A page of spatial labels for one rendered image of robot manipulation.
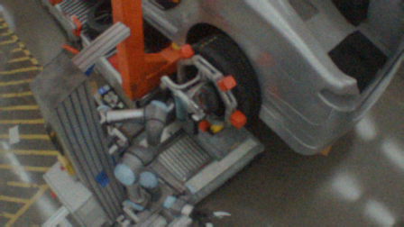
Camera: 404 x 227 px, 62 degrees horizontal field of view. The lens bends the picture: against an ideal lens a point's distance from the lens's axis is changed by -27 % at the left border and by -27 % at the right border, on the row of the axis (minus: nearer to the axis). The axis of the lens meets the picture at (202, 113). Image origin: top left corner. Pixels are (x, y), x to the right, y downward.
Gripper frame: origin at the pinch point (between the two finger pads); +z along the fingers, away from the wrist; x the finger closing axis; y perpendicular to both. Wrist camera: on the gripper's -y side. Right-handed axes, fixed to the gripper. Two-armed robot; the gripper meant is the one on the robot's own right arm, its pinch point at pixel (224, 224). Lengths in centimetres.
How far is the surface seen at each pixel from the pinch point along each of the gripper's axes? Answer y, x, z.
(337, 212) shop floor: 109, -108, 89
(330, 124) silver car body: -14, -87, 34
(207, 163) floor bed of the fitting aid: 104, -102, -48
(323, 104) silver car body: -30, -84, 23
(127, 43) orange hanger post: -8, -87, -116
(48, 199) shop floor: 128, 10, -164
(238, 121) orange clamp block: 24, -89, -29
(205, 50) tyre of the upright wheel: -7, -108, -66
